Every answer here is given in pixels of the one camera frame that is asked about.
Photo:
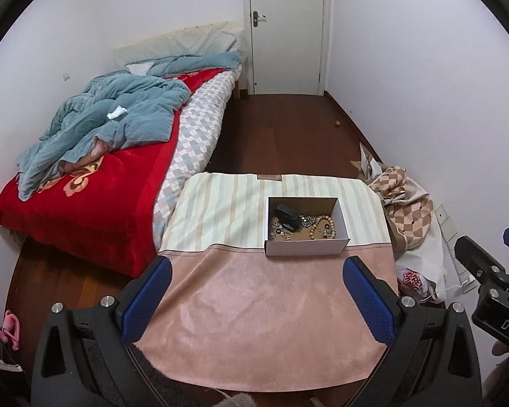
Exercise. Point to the wooden bed frame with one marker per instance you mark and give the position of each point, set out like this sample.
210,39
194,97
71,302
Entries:
241,78

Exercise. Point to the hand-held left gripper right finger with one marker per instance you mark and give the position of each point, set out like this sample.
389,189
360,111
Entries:
369,301

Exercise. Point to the checkered cloth pile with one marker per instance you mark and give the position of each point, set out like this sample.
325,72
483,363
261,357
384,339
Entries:
434,258

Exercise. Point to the checkered bed sheet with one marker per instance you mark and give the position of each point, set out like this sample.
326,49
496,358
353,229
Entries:
199,135

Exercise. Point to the bed with red blanket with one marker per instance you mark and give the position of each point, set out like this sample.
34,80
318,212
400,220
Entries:
110,203

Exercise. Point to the person's right hand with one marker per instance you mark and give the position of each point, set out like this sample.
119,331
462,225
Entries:
499,349

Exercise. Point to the cardboard box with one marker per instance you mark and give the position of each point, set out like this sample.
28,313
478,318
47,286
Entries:
305,248

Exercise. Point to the white power strip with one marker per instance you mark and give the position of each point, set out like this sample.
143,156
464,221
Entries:
449,229

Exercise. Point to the black smartwatch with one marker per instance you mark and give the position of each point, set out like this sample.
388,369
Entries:
286,216

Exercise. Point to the pink and striped table cloth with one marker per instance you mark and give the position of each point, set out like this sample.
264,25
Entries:
258,305

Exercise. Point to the white door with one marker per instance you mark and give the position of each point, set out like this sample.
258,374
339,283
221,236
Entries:
288,29

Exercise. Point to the brown checkered cloth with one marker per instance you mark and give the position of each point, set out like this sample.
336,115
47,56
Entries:
407,212

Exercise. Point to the blue quilt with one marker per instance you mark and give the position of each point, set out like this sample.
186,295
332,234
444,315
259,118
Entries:
131,110

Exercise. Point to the dark shoe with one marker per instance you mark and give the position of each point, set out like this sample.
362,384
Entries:
0,356

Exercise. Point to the pale quilted pillow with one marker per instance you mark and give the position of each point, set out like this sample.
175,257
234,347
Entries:
182,44

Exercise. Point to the white tissue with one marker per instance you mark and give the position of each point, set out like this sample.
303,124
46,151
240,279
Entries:
116,112

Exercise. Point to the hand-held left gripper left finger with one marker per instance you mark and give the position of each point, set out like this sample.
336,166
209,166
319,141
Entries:
146,301

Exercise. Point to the red printed plastic bag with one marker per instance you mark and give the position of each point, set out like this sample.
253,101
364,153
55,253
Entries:
411,279

